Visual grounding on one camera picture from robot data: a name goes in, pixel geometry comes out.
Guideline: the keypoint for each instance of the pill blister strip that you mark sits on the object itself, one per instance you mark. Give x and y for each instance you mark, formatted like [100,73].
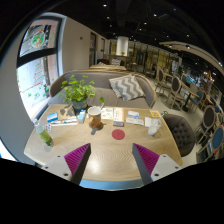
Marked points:
[48,127]

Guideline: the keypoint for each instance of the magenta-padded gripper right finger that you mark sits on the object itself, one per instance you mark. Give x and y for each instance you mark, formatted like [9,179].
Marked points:
[151,163]

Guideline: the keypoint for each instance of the group of ceiling lights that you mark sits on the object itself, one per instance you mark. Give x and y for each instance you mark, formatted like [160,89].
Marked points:
[104,5]

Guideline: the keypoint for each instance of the blue-white packet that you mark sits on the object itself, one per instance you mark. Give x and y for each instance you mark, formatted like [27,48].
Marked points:
[133,114]

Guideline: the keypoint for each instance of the white box with orange print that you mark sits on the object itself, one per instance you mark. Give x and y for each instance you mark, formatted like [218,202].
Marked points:
[118,114]

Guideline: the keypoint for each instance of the flat round red coaster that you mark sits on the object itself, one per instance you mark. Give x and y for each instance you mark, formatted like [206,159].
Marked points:
[118,134]

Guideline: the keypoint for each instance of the grey curved sofa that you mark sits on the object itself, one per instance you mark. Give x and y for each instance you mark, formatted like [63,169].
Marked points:
[103,94]

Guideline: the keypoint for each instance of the small blue-white carton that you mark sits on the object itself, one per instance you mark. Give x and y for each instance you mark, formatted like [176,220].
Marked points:
[81,116]

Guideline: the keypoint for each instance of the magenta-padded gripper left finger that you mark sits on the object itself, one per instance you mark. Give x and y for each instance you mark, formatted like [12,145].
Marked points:
[71,163]

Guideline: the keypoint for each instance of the brown paper card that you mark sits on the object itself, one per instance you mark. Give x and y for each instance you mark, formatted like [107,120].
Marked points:
[68,111]

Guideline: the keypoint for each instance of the white printed leaflet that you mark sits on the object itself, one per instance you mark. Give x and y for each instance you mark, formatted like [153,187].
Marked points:
[107,113]

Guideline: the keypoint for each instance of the small blue card box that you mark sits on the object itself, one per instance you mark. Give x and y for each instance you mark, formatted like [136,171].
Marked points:
[52,117]

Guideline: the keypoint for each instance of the window with festive stickers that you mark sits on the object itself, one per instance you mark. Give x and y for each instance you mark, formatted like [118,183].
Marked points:
[36,83]

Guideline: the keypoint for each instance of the green potted plant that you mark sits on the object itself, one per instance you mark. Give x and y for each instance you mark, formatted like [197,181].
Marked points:
[78,91]

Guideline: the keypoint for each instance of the yellow-brown ceramic mug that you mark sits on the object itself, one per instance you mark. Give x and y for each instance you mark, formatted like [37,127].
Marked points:
[94,118]

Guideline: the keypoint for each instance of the yellow card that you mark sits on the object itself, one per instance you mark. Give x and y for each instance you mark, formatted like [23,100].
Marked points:
[155,113]

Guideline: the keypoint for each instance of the white napkin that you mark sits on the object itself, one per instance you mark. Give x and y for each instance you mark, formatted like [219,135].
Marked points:
[148,121]

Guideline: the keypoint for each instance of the white tube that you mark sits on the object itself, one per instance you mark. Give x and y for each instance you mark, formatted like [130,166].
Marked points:
[65,121]

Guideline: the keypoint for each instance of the green-label clear drink bottle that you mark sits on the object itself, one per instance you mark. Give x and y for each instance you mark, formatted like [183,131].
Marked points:
[45,135]

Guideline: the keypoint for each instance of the group of dining chairs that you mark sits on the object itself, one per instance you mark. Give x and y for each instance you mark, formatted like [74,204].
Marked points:
[176,88]

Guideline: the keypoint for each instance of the grey chevron cushion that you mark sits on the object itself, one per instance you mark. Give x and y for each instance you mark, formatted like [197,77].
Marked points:
[128,87]

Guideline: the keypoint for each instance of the dark grey tufted chair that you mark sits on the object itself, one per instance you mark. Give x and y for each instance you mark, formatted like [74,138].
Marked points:
[181,133]

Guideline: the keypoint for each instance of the clear plastic stirrer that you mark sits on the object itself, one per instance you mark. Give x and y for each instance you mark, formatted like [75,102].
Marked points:
[101,105]

